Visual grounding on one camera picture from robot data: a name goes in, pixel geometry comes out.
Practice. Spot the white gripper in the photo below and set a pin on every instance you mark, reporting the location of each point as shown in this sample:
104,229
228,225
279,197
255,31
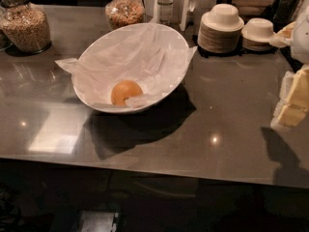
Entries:
300,39

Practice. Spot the orange fruit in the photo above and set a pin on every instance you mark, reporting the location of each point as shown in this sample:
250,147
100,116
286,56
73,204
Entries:
124,90

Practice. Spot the white tilted bowl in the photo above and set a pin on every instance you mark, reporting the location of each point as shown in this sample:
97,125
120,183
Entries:
96,102

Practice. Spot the short stack paper bowls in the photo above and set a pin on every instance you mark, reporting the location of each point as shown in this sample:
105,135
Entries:
256,34

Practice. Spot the tall stack paper bowls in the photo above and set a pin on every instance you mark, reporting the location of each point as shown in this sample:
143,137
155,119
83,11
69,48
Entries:
220,28

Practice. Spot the white paper liner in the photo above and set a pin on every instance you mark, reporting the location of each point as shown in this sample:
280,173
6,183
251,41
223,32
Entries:
135,58

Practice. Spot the clear glass bottle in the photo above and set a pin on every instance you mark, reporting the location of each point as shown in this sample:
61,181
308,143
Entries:
164,11

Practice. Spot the glass cereal jar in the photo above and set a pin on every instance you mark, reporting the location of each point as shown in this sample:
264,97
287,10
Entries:
120,13

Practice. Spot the large glass grain jar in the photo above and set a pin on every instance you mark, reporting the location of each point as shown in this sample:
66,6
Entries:
26,27

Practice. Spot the glass jar at left edge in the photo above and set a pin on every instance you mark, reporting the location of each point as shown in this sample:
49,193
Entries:
4,40

